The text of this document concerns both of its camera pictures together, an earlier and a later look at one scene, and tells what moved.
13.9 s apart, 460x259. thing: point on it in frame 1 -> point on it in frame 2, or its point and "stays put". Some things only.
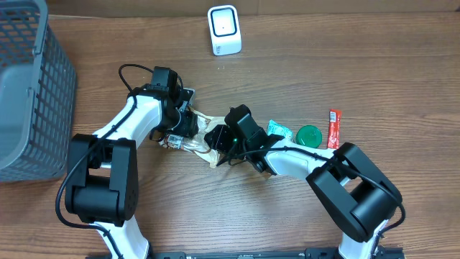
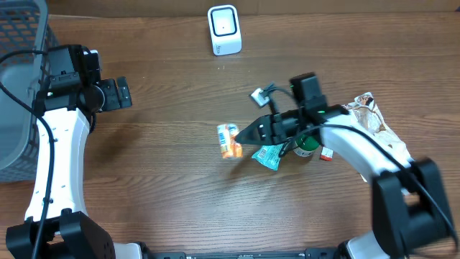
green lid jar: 309,135 stays put
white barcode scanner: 224,29 stays put
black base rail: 317,252 stays put
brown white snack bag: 196,142 -> 364,108
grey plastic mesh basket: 38,95 stays put
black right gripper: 218,137 -> 272,128
